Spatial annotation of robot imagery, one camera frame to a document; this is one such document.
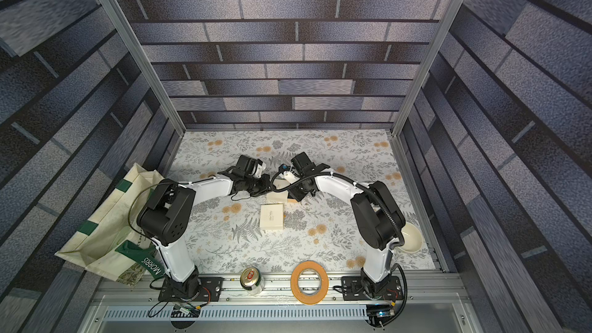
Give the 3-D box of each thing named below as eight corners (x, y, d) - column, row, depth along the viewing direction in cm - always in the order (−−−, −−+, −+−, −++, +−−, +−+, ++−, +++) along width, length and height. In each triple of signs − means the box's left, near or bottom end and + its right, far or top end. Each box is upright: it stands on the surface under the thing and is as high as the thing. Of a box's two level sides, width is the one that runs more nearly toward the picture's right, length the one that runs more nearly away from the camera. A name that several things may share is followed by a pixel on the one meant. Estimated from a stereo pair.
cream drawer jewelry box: (259, 229, 89) (258, 226, 86) (262, 207, 95) (261, 203, 92) (283, 229, 89) (282, 226, 86) (284, 207, 95) (283, 203, 92)
